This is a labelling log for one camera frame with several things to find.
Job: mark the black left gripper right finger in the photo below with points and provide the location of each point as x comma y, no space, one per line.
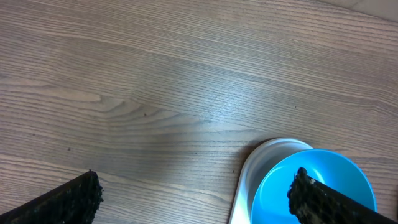
313,202

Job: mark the white kitchen scale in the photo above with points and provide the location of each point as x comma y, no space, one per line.
256,167

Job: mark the cardboard backdrop panel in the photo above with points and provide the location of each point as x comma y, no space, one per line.
385,9

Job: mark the teal blue bowl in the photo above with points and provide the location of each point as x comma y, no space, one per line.
271,204

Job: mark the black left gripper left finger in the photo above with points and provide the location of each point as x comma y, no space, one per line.
75,202

